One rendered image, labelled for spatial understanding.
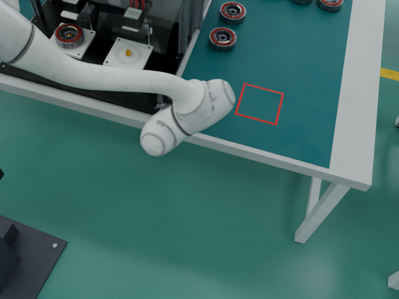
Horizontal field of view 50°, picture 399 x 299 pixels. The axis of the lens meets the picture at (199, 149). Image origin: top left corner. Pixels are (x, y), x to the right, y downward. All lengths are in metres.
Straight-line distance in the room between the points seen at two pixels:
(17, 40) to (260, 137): 0.92
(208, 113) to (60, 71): 0.38
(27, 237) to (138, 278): 0.57
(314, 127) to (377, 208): 0.94
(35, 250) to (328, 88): 1.50
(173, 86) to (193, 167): 1.28
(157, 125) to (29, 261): 1.21
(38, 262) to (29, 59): 1.37
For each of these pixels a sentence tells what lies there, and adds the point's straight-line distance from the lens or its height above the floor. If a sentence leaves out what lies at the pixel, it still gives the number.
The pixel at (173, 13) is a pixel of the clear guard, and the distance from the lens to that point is 1.44.
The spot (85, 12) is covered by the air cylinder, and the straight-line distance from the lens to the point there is 1.84.
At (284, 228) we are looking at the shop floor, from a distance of 2.23.
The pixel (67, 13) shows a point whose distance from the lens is 1.75.
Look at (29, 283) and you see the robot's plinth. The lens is 2.15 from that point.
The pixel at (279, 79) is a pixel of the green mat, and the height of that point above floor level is 0.75.
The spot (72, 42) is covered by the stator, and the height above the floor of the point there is 0.81.
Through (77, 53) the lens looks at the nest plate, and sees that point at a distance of 1.74.
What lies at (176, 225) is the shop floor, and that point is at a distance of 2.16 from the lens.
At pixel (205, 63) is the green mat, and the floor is 0.75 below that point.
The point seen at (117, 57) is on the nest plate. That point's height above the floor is 0.78.
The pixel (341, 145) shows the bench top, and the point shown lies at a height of 0.75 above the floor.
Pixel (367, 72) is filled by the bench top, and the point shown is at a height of 0.75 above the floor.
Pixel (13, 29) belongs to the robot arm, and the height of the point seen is 1.41.
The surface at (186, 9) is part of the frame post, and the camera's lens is 1.57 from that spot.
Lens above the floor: 2.01
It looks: 58 degrees down
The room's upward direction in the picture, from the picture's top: 7 degrees clockwise
